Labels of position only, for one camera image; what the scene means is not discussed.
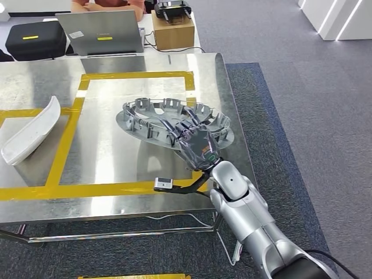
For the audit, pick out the stainless steel workbench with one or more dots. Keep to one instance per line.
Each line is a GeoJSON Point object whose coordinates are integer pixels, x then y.
{"type": "Point", "coordinates": [116, 173]}

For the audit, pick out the white curved plastic part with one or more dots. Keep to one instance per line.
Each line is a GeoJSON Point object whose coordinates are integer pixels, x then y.
{"type": "Point", "coordinates": [29, 134]}

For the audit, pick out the black bulky object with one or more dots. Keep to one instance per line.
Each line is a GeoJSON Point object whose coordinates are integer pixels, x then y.
{"type": "Point", "coordinates": [5, 57]}

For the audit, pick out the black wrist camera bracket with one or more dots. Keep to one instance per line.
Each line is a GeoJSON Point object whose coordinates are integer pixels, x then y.
{"type": "Point", "coordinates": [189, 188]}

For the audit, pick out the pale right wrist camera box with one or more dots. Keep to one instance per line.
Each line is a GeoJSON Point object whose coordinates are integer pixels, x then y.
{"type": "Point", "coordinates": [163, 184]}

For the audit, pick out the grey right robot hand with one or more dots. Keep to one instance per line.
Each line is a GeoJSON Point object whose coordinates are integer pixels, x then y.
{"type": "Point", "coordinates": [198, 150]}

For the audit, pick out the grey laptop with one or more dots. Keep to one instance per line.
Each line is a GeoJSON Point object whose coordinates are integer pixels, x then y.
{"type": "Point", "coordinates": [100, 34]}

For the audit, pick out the black hard case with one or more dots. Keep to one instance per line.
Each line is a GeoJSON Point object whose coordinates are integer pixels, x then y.
{"type": "Point", "coordinates": [36, 48]}

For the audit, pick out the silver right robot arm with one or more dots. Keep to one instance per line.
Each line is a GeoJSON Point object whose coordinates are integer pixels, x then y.
{"type": "Point", "coordinates": [247, 215]}

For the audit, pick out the brown cardboard box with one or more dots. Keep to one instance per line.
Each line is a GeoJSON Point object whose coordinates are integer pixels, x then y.
{"type": "Point", "coordinates": [173, 36]}

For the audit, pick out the grey plastic wheel hubcap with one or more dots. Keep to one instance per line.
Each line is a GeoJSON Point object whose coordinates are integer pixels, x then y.
{"type": "Point", "coordinates": [127, 125]}

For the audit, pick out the person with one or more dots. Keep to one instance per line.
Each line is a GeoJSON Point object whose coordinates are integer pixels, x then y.
{"type": "Point", "coordinates": [116, 4]}

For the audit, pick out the black remote controller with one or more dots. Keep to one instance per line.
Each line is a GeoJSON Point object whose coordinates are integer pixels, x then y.
{"type": "Point", "coordinates": [173, 7]}

